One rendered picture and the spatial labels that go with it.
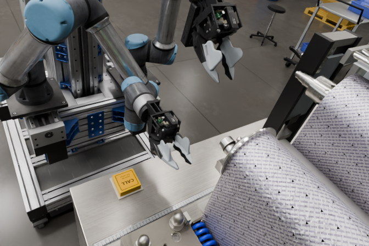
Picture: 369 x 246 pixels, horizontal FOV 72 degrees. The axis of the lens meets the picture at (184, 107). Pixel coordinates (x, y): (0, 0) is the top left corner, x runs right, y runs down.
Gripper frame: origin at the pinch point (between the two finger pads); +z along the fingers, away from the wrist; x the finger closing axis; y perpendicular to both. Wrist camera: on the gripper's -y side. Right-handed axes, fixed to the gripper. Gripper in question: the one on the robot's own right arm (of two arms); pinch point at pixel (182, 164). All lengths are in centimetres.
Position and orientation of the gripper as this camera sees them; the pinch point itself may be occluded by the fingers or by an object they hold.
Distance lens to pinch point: 70.3
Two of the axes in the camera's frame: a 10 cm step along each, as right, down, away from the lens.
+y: 1.9, -7.5, -6.3
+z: 5.2, 6.2, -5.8
